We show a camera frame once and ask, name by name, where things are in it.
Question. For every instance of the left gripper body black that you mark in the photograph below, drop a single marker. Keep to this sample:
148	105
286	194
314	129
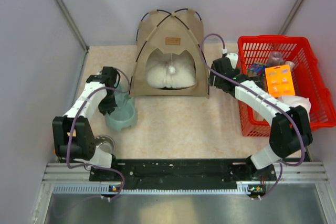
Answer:
107	103

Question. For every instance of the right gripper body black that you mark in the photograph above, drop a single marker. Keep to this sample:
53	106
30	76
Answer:
218	81

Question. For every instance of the teal double pet bowl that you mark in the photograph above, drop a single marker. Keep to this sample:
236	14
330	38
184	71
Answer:
123	116

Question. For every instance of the stainless steel bowl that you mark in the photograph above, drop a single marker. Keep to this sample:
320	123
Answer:
105	143

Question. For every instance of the beige fabric pet tent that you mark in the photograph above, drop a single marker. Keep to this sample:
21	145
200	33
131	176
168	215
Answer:
139	88

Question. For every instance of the cream fluffy pillow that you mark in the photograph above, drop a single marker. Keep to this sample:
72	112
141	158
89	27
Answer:
157	75

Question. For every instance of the black tent pole crossing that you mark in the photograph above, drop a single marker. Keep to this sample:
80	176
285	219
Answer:
169	40

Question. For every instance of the red plastic basket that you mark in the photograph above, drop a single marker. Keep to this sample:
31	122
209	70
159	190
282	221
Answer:
307	79

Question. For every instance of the black tent pole long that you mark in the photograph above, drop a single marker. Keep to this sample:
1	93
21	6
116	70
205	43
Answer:
170	32

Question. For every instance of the clear plastic bottle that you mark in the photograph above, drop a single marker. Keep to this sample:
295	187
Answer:
121	97

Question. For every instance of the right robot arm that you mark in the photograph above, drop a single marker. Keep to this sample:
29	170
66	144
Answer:
290	126

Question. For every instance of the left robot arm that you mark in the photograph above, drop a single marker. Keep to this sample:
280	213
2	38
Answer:
73	136

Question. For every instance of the colourful snack bag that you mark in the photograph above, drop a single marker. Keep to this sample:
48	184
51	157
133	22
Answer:
256	69

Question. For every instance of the white pompom toy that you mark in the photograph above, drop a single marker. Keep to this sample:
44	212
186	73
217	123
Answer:
171	68

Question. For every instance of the orange card package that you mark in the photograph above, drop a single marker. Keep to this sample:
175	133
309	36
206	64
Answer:
279	81

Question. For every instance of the white wrapped bag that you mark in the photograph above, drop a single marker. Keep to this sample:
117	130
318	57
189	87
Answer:
294	101

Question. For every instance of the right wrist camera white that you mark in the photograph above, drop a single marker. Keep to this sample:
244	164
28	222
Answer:
233	57

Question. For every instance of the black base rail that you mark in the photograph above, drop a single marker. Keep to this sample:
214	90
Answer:
188	173

